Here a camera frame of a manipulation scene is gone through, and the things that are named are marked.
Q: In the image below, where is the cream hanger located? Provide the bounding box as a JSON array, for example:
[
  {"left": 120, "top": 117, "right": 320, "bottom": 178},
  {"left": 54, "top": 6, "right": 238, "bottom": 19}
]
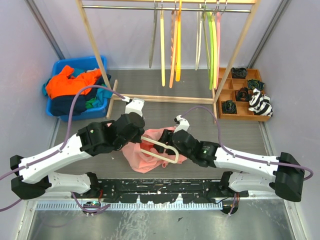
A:
[{"left": 140, "top": 136, "right": 179, "bottom": 164}]

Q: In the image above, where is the pink t shirt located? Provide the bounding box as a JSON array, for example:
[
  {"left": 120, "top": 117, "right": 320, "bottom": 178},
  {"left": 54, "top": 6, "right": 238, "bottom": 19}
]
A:
[{"left": 121, "top": 126, "right": 187, "bottom": 174}]

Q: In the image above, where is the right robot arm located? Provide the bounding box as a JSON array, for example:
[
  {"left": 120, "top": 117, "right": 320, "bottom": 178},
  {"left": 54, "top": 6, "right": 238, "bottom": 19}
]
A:
[{"left": 159, "top": 129, "right": 305, "bottom": 202}]

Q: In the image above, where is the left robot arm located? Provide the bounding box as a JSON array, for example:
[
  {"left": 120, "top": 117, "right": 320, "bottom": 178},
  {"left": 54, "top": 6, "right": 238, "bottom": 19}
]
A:
[{"left": 10, "top": 112, "right": 145, "bottom": 200}]

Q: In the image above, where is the pale yellow hanger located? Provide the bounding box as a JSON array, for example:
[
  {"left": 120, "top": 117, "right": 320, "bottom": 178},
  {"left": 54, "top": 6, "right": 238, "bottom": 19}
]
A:
[{"left": 160, "top": 10, "right": 166, "bottom": 87}]

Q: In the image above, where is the yellow green hanger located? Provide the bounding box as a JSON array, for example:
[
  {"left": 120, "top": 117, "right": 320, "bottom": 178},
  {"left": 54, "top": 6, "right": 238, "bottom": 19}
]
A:
[{"left": 211, "top": 13, "right": 218, "bottom": 90}]

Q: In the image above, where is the white hanger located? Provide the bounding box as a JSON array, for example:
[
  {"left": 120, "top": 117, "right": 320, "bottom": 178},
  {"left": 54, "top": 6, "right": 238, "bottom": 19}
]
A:
[{"left": 195, "top": 11, "right": 202, "bottom": 71}]

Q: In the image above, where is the light orange hanger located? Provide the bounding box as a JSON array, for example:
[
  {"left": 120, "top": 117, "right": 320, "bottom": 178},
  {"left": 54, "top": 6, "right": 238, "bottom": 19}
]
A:
[{"left": 169, "top": 10, "right": 178, "bottom": 88}]

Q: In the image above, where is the teal garment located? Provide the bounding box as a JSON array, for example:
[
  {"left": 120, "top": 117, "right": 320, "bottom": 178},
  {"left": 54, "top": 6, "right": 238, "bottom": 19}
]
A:
[{"left": 41, "top": 81, "right": 114, "bottom": 106}]

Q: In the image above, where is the rolled dark sock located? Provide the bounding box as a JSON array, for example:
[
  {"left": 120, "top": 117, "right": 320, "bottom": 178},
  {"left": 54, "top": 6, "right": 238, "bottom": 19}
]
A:
[
  {"left": 221, "top": 100, "right": 237, "bottom": 114},
  {"left": 247, "top": 79, "right": 265, "bottom": 91},
  {"left": 231, "top": 67, "right": 248, "bottom": 79},
  {"left": 235, "top": 87, "right": 251, "bottom": 102}
]

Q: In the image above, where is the wooden compartment tray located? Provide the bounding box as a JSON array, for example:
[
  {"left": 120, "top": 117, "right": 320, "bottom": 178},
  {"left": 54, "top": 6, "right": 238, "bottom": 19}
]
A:
[{"left": 217, "top": 68, "right": 270, "bottom": 122}]

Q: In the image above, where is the navy garment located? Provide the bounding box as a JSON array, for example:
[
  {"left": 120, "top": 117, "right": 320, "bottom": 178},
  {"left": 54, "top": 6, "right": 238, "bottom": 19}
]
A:
[{"left": 49, "top": 77, "right": 110, "bottom": 120}]

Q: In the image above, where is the orange garment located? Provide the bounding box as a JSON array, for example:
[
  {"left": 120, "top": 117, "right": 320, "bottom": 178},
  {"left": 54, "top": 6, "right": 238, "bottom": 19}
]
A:
[{"left": 45, "top": 65, "right": 102, "bottom": 100}]

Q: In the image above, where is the blue plastic bin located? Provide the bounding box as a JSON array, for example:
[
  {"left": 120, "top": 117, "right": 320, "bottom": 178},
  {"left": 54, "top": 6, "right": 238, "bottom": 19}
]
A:
[{"left": 42, "top": 56, "right": 112, "bottom": 122}]

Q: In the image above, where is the black white striped cloth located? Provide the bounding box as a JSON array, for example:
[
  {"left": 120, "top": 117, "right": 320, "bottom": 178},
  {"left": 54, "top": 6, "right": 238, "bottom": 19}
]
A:
[{"left": 248, "top": 88, "right": 273, "bottom": 117}]

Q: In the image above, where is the wooden clothes rack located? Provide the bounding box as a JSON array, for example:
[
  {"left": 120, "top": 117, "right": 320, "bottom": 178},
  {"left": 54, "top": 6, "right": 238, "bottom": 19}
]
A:
[{"left": 75, "top": 0, "right": 262, "bottom": 123}]

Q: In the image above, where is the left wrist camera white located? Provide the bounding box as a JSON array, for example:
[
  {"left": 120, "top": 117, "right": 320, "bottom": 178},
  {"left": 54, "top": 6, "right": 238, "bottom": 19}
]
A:
[{"left": 124, "top": 97, "right": 145, "bottom": 117}]

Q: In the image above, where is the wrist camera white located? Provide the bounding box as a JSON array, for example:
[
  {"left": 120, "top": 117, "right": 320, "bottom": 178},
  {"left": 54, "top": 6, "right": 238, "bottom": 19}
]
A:
[
  {"left": 174, "top": 115, "right": 190, "bottom": 133},
  {"left": 124, "top": 97, "right": 145, "bottom": 117}
]

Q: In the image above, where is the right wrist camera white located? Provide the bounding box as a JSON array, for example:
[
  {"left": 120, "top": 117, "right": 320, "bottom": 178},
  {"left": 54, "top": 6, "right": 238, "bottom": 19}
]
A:
[{"left": 174, "top": 115, "right": 190, "bottom": 133}]

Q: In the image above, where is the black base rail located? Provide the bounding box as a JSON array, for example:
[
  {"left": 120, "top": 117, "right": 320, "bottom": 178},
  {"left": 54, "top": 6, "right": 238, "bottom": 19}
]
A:
[{"left": 75, "top": 178, "right": 234, "bottom": 204}]

